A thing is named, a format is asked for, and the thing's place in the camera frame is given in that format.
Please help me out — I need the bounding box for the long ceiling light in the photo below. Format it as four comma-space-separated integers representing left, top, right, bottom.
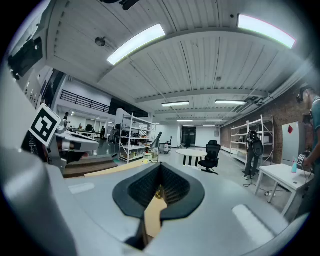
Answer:
106, 23, 167, 66
161, 100, 191, 108
214, 99, 247, 106
236, 13, 297, 50

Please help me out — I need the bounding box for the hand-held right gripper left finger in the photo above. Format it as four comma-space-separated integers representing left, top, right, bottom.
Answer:
48, 161, 161, 256

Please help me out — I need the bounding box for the white cabinet red diamond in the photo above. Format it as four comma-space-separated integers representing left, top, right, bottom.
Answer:
281, 121, 306, 166

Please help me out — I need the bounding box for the black office chair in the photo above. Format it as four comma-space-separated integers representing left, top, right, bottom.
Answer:
197, 140, 222, 176

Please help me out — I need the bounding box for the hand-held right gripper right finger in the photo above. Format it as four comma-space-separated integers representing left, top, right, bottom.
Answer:
144, 161, 289, 256

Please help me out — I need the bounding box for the white rectangular table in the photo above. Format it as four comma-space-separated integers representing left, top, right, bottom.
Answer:
254, 163, 315, 217

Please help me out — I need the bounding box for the black balcony railing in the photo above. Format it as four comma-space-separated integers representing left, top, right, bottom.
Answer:
59, 89, 111, 114

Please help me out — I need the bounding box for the round white table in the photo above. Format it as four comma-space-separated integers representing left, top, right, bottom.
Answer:
175, 149, 208, 167

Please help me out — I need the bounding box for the round ceiling sensor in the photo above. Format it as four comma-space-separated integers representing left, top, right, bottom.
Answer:
94, 36, 110, 48

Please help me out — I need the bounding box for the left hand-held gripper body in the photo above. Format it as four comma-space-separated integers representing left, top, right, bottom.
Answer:
21, 103, 100, 172

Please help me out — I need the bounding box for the black desk lamp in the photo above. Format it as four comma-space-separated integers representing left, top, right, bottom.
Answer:
150, 131, 164, 164

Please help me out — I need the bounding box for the white metal shelf rack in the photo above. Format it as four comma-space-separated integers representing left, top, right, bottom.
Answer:
118, 112, 158, 165
229, 114, 275, 166

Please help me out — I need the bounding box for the dark wooden bench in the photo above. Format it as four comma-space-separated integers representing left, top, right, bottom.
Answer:
62, 155, 119, 179

